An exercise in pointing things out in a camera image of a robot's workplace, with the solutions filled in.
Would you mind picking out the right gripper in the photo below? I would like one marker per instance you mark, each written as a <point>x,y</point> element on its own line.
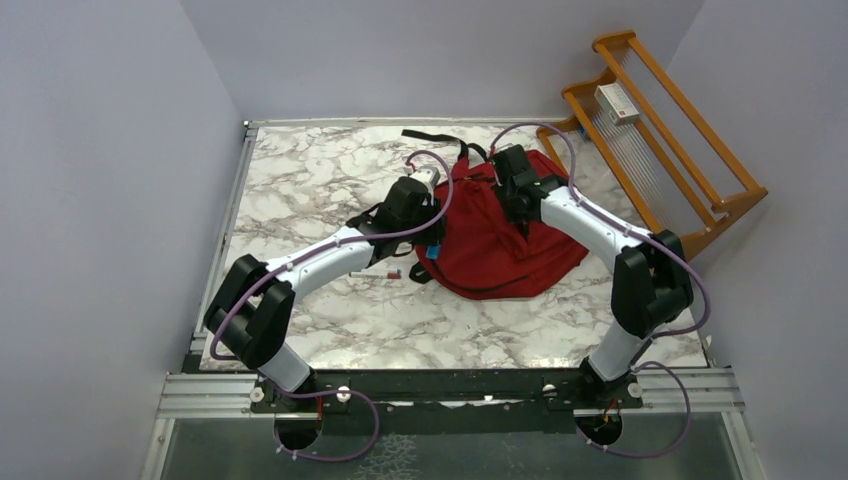
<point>512,216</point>

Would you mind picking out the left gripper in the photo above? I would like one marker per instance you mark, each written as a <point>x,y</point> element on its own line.
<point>431,200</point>

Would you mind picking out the red backpack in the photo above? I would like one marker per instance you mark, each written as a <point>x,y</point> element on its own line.
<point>482,255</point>

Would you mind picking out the black blue marker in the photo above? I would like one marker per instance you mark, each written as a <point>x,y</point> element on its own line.
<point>433,251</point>

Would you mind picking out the white marker red cap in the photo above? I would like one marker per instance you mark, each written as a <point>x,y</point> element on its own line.
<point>389,274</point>

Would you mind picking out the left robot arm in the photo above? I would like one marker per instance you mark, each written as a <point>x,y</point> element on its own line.
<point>251,311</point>

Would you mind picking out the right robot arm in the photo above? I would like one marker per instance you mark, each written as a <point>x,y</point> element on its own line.
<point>650,286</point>

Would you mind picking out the white red small box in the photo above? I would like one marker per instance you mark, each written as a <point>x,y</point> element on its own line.
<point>616,104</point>

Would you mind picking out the wooden rack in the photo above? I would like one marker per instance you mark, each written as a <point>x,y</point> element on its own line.
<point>674,168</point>

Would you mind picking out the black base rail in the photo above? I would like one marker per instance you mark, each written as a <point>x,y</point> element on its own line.
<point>447,401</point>

